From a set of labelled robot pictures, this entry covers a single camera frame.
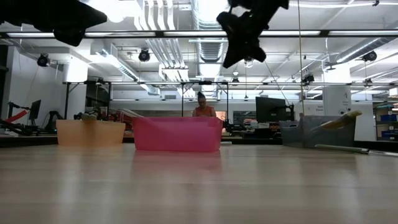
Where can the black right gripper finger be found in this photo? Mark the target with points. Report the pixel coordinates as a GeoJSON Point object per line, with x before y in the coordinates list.
{"type": "Point", "coordinates": [239, 49]}
{"type": "Point", "coordinates": [257, 46]}

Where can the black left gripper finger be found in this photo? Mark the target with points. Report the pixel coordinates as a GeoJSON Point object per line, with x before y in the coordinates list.
{"type": "Point", "coordinates": [70, 37]}
{"type": "Point", "coordinates": [81, 18]}

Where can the pink-red plastic bin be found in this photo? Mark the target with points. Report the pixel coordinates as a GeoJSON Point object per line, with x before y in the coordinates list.
{"type": "Point", "coordinates": [177, 133]}

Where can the black background robot arm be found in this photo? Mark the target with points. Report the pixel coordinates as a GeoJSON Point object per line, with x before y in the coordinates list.
{"type": "Point", "coordinates": [51, 119]}
{"type": "Point", "coordinates": [233, 127]}

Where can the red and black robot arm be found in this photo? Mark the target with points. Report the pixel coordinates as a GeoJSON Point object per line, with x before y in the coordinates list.
{"type": "Point", "coordinates": [15, 116]}

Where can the thin vertical pole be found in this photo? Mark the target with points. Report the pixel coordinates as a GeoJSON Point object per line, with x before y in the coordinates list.
{"type": "Point", "coordinates": [300, 62]}

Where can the large black computer monitor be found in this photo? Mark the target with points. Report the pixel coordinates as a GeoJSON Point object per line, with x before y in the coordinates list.
{"type": "Point", "coordinates": [270, 109]}

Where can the person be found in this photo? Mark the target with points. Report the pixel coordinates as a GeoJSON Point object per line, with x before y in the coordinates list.
{"type": "Point", "coordinates": [203, 112]}

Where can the small black monitor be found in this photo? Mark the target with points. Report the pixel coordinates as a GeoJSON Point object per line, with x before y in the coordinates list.
{"type": "Point", "coordinates": [35, 109]}

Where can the white pillar with sign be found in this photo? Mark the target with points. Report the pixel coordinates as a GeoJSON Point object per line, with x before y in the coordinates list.
{"type": "Point", "coordinates": [337, 99]}

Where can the grey plastic bin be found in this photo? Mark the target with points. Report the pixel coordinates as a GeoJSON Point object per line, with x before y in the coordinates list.
{"type": "Point", "coordinates": [298, 133]}

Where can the orange plastic bin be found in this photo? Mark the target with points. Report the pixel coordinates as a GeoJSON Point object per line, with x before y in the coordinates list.
{"type": "Point", "coordinates": [90, 133]}

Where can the shelf with blue bins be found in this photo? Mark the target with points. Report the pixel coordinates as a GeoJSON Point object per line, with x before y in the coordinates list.
{"type": "Point", "coordinates": [388, 118]}

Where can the silver ventilation duct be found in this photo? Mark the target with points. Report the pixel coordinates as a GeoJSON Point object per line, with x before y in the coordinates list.
{"type": "Point", "coordinates": [211, 51]}

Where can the black round camera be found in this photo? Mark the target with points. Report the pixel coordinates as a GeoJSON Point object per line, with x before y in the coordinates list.
{"type": "Point", "coordinates": [370, 56]}
{"type": "Point", "coordinates": [144, 56]}
{"type": "Point", "coordinates": [43, 60]}
{"type": "Point", "coordinates": [308, 78]}

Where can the black metal workstation frame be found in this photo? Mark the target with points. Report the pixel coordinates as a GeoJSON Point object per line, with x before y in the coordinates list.
{"type": "Point", "coordinates": [205, 82]}

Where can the white air duct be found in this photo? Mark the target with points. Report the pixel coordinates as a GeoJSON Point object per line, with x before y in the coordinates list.
{"type": "Point", "coordinates": [119, 65]}

